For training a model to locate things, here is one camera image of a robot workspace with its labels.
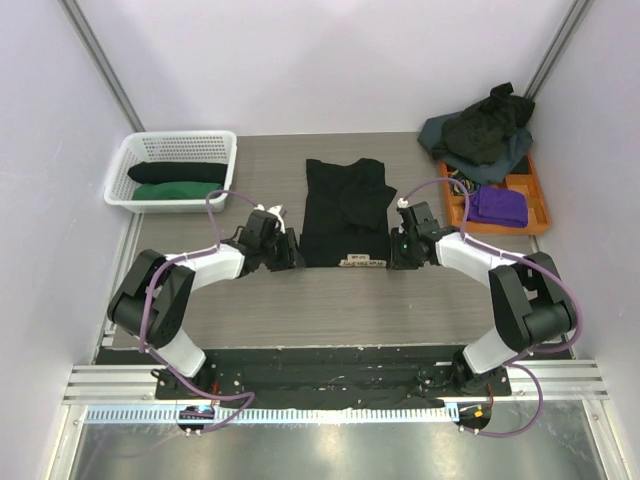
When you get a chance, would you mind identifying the black t shirt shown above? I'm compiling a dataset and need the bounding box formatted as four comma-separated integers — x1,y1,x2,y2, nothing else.
299,158,397,268
127,162,228,184

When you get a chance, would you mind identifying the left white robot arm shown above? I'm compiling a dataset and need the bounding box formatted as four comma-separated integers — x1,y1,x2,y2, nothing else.
107,205,303,399

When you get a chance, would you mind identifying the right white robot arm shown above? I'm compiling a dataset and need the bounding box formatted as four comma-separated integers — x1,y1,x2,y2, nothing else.
389,199,578,395

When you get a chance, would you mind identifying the blue yellow patterned cloth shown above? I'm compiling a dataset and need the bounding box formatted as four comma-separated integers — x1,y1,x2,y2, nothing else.
450,170,481,196

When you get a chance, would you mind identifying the purple folded cloth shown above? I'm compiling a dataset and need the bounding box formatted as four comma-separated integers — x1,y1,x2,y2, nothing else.
468,186,529,228

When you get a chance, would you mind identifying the rolled green t shirt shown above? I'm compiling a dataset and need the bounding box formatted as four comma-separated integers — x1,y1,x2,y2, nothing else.
132,181,222,201

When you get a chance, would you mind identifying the grey blue shirt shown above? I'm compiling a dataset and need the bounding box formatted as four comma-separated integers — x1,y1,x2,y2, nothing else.
418,112,533,185

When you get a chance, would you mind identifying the white plastic basket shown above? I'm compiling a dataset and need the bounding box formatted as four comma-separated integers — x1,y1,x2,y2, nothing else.
103,130,237,214

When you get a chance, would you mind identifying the orange compartment tray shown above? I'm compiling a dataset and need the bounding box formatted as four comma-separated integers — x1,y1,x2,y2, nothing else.
440,153,551,236

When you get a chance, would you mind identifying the dark green crumpled shirt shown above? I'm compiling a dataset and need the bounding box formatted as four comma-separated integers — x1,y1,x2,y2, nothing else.
431,82,535,166

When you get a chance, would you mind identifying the rolled black t shirt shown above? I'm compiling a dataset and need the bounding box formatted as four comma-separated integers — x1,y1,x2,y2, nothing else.
127,162,228,184

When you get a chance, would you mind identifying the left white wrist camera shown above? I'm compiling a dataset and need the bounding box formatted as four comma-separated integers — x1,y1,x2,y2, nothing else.
254,204,286,233

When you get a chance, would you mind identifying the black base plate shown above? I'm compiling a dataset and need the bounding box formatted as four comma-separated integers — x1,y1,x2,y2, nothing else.
94,343,574,411

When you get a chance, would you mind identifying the white slotted cable duct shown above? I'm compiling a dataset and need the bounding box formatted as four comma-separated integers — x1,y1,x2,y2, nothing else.
84,403,459,426

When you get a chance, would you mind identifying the right aluminium corner post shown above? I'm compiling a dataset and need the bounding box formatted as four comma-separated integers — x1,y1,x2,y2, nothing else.
524,0,595,101

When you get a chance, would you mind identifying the aluminium corner post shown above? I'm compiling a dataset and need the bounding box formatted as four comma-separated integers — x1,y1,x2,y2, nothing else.
524,0,595,101
59,0,145,133

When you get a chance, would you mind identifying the left aluminium corner post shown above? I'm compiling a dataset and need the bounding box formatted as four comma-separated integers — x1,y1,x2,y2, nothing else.
59,0,145,133

